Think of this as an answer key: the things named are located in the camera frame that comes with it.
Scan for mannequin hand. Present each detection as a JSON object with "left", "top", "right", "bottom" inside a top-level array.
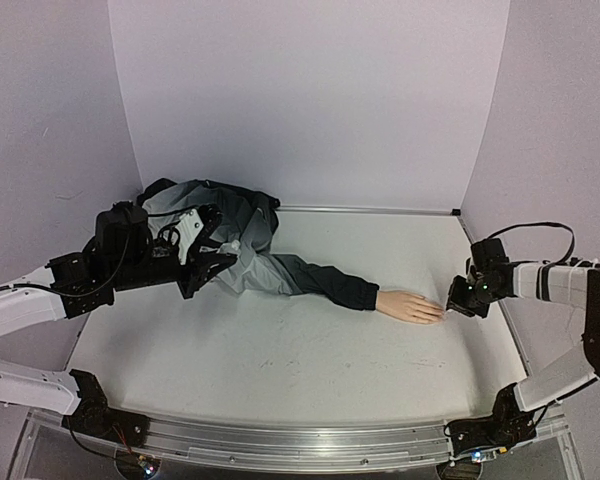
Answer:
[{"left": 376, "top": 290, "right": 444, "bottom": 325}]

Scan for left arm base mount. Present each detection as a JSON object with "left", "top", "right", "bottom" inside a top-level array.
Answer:
[{"left": 62, "top": 369, "right": 150, "bottom": 447}]

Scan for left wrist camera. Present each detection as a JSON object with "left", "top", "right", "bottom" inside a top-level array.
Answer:
[{"left": 149, "top": 204, "right": 223, "bottom": 265}]

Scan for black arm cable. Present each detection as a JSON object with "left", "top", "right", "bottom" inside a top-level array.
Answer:
[
  {"left": 0, "top": 202, "right": 146, "bottom": 301},
  {"left": 487, "top": 221, "right": 576, "bottom": 269}
]

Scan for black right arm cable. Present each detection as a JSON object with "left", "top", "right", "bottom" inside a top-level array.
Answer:
[{"left": 487, "top": 221, "right": 576, "bottom": 269}]

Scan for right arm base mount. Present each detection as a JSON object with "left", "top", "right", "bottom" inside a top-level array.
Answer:
[{"left": 444, "top": 384, "right": 536, "bottom": 458}]

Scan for aluminium front rail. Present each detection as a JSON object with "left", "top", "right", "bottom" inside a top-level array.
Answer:
[{"left": 27, "top": 404, "right": 566, "bottom": 474}]

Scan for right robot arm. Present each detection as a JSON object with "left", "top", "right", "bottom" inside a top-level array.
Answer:
[{"left": 445, "top": 238, "right": 600, "bottom": 458}]

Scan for grey and black jacket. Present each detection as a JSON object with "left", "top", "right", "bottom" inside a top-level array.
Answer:
[{"left": 136, "top": 179, "right": 379, "bottom": 311}]

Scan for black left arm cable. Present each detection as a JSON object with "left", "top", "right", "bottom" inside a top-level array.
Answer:
[{"left": 0, "top": 202, "right": 146, "bottom": 301}]

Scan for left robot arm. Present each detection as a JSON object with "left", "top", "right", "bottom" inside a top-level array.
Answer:
[{"left": 0, "top": 202, "right": 239, "bottom": 437}]

